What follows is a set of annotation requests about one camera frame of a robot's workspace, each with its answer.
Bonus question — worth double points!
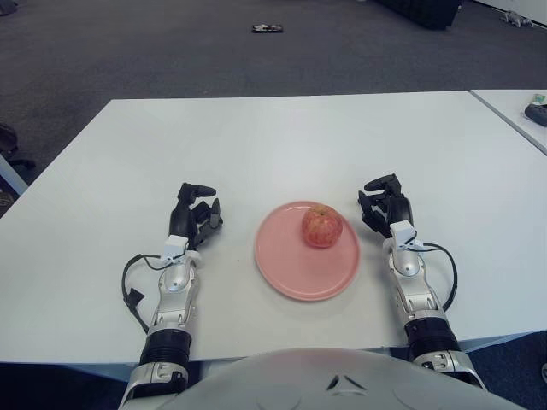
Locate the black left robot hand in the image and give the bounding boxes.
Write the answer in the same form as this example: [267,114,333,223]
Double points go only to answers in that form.
[168,182,224,251]

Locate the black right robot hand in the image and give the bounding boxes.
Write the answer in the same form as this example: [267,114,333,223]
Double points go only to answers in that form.
[357,173,415,239]

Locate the red apple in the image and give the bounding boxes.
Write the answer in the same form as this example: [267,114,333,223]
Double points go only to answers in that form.
[302,203,344,249]

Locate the pink round plate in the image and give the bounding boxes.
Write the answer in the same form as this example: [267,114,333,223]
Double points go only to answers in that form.
[255,200,362,302]

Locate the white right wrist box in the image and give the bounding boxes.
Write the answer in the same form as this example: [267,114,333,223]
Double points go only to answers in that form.
[391,220,418,249]

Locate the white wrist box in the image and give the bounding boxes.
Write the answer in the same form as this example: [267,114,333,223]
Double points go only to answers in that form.
[163,235,189,261]
[391,220,418,249]

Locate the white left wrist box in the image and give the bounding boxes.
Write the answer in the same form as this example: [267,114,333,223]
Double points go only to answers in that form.
[163,235,189,261]

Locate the dark grey handheld controller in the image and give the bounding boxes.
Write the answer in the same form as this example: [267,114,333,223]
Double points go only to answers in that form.
[524,103,547,126]

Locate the white panel edge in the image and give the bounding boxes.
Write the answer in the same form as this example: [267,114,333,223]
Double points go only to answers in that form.
[0,153,29,202]

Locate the black office chair base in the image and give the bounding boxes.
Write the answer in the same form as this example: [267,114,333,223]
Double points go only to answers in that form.
[0,123,36,168]

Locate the grey robot torso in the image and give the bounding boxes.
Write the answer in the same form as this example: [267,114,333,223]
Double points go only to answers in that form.
[157,346,521,410]

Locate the large black case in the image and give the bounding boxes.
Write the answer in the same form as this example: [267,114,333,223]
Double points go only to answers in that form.
[378,0,463,30]

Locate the small grey robot toy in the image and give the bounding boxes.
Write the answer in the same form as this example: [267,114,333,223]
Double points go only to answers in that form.
[500,10,535,29]

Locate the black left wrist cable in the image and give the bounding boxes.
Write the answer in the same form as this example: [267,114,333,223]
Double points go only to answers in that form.
[121,254,170,334]

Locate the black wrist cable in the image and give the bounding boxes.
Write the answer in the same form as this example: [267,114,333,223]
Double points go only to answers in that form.
[416,242,457,311]
[121,254,170,334]

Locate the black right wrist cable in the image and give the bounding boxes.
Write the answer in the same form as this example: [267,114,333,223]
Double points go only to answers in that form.
[416,242,457,311]

